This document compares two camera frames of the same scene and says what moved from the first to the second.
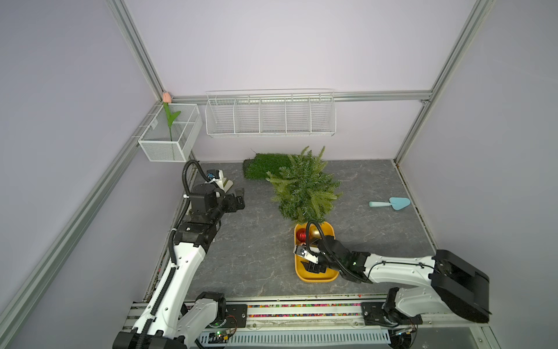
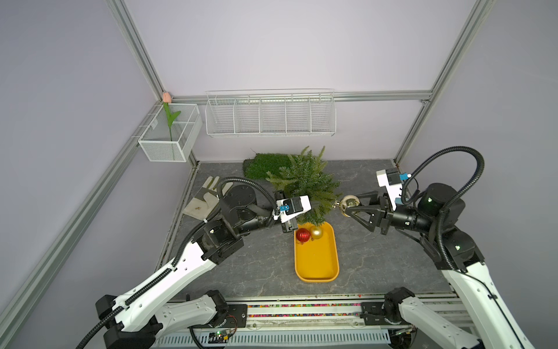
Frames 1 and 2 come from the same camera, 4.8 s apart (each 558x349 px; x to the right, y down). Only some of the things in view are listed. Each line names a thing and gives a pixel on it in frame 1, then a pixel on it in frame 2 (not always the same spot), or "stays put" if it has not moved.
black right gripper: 311,267 to 383,215
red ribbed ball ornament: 301,235 stays put
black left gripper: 232,207 to 288,227
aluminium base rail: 325,324 stays put
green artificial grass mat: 257,168 stays put
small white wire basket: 171,132 stays put
